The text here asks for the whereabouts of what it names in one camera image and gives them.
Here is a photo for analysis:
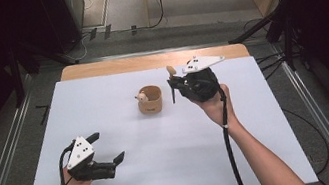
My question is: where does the makeup brush with black handle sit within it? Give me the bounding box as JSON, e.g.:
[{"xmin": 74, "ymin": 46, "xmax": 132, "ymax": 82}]
[{"xmin": 165, "ymin": 63, "xmax": 183, "ymax": 105}]

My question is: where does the black hanging cable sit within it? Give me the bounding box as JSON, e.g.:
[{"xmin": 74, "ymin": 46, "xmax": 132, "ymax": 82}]
[{"xmin": 135, "ymin": 0, "xmax": 172, "ymax": 32}]

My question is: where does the white table mat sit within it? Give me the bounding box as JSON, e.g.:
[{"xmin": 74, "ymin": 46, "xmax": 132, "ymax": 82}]
[{"xmin": 1, "ymin": 42, "xmax": 319, "ymax": 185}]

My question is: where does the person's right hand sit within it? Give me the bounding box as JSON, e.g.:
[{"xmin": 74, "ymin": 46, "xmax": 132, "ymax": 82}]
[{"xmin": 189, "ymin": 81, "xmax": 241, "ymax": 136}]

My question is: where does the round wooden pen holder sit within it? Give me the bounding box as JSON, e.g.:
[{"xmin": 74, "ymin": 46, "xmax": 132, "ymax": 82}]
[{"xmin": 132, "ymin": 83, "xmax": 167, "ymax": 117}]

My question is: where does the wooden table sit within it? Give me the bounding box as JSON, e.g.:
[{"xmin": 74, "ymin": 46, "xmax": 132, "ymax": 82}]
[{"xmin": 58, "ymin": 36, "xmax": 252, "ymax": 88}]

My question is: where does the white floor cable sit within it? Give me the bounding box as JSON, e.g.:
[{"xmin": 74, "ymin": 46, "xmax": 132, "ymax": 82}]
[{"xmin": 62, "ymin": 32, "xmax": 96, "ymax": 64}]

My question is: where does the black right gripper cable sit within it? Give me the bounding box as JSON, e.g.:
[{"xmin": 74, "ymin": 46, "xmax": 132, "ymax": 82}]
[{"xmin": 214, "ymin": 84, "xmax": 249, "ymax": 185}]

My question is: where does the bundle of black cables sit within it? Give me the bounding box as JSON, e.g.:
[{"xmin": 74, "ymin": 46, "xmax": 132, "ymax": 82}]
[{"xmin": 253, "ymin": 50, "xmax": 290, "ymax": 83}]

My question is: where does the black floor cable loop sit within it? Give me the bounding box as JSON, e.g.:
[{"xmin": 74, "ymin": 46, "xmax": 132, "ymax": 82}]
[{"xmin": 281, "ymin": 101, "xmax": 329, "ymax": 180}]

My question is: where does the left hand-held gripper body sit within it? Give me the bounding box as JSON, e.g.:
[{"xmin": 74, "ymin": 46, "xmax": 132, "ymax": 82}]
[{"xmin": 61, "ymin": 130, "xmax": 118, "ymax": 185}]

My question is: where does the black cabinet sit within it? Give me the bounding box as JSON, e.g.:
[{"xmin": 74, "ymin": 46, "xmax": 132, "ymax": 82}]
[{"xmin": 38, "ymin": 0, "xmax": 93, "ymax": 56}]

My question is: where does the black metal stand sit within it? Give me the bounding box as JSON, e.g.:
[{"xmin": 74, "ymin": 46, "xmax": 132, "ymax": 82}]
[
  {"xmin": 4, "ymin": 33, "xmax": 86, "ymax": 109},
  {"xmin": 223, "ymin": 0, "xmax": 305, "ymax": 82}
]

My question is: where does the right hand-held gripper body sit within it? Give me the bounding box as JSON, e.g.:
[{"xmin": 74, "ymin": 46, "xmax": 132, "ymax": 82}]
[{"xmin": 176, "ymin": 50, "xmax": 232, "ymax": 105}]

